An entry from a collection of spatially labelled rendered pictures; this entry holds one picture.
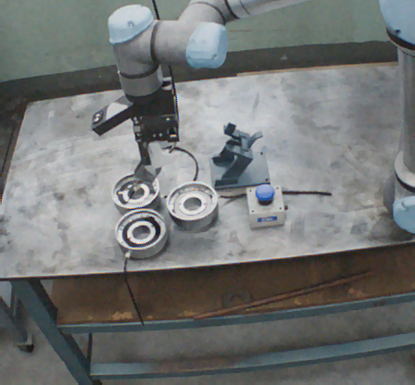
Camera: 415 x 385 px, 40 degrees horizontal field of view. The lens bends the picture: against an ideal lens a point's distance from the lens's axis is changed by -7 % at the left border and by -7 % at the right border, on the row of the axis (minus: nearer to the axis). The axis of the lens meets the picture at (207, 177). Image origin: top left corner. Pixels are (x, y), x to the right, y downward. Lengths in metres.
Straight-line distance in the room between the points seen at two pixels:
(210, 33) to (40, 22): 2.02
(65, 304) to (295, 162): 0.66
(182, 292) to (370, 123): 0.62
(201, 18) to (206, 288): 0.72
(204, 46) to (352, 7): 2.01
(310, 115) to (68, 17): 1.65
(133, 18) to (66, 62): 2.06
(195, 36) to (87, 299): 0.79
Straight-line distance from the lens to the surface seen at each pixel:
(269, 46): 2.94
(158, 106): 1.08
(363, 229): 1.24
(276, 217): 1.22
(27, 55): 3.02
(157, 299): 1.46
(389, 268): 1.50
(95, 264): 1.24
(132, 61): 0.99
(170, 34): 0.95
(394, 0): 0.79
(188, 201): 1.27
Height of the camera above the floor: 1.76
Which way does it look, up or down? 46 degrees down
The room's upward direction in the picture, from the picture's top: 8 degrees counter-clockwise
